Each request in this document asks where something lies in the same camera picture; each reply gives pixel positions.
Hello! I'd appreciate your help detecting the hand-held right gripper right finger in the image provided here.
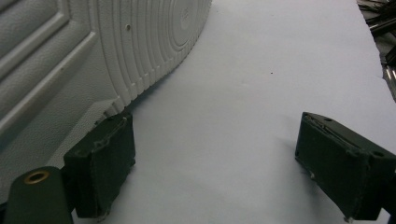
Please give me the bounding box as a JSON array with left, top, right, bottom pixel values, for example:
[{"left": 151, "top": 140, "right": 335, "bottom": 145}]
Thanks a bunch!
[{"left": 293, "top": 111, "right": 396, "bottom": 222}]

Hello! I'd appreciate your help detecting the white sneaker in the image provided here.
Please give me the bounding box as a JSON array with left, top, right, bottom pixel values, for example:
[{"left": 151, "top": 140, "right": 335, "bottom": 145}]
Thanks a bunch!
[{"left": 0, "top": 0, "right": 213, "bottom": 203}]

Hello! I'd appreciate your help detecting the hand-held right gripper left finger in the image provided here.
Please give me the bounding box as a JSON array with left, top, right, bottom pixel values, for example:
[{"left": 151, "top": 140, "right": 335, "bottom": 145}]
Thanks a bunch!
[{"left": 64, "top": 111, "right": 136, "bottom": 218}]

